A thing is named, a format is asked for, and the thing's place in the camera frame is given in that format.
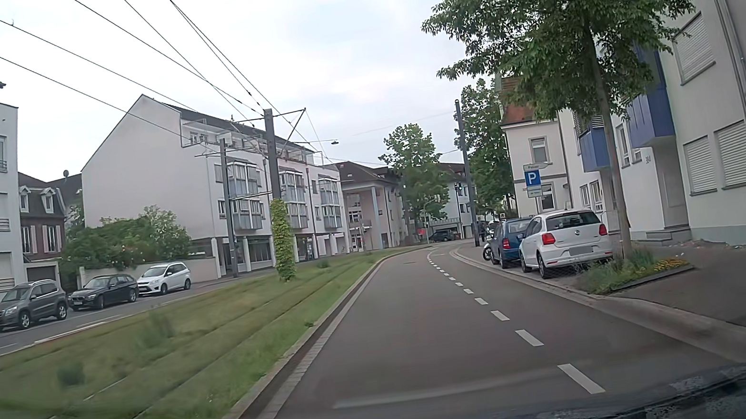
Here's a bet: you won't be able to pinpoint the grey asphalt side road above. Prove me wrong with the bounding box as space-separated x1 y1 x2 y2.
0 268 289 369

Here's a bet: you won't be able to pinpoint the grassy tram track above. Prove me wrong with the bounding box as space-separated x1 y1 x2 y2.
0 245 445 419

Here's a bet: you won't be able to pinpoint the grey paved pavement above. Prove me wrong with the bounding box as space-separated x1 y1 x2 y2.
453 207 746 406

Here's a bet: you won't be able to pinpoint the large green tree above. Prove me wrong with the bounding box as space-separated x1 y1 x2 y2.
419 0 737 283

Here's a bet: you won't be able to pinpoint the dark catenary pole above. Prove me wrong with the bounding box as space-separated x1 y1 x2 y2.
451 98 484 249

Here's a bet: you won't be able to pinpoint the overhead wires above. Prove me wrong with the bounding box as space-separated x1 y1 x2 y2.
0 0 464 216

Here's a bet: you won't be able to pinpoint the blue parking sign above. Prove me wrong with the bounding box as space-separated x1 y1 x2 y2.
522 160 558 217

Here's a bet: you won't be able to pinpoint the blue car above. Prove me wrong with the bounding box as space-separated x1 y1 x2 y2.
485 216 541 272

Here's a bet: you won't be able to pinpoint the grey catenary pole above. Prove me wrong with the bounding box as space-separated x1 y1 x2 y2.
192 132 261 282

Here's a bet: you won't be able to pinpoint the white house with red roof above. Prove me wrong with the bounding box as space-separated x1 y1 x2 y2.
494 70 575 221

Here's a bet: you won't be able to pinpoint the green bushes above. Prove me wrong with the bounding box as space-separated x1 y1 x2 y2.
55 201 198 289

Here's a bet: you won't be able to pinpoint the dark-roofed brick house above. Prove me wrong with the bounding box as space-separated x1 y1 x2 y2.
12 167 77 288

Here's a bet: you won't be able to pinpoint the ivy-covered catenary pole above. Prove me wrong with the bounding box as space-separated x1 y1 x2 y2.
255 103 329 283

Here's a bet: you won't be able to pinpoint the planted tree bed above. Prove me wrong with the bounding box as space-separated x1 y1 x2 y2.
572 241 697 299

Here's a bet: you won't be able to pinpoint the grey building with blue balconies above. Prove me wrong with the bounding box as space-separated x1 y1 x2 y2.
541 0 746 291

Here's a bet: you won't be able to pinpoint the grey car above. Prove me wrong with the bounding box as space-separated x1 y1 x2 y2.
0 277 71 332

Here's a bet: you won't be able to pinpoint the white building with columns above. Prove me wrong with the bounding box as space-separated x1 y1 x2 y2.
335 154 410 255

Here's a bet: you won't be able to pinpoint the long white apartment building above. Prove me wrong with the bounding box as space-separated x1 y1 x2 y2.
70 70 353 296

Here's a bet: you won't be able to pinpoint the low white wall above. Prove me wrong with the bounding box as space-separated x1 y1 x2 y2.
77 250 221 299

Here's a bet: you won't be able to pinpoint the white hatchback car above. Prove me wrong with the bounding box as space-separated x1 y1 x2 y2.
514 204 617 283

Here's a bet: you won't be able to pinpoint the road markings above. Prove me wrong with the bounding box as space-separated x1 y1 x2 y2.
424 228 607 415

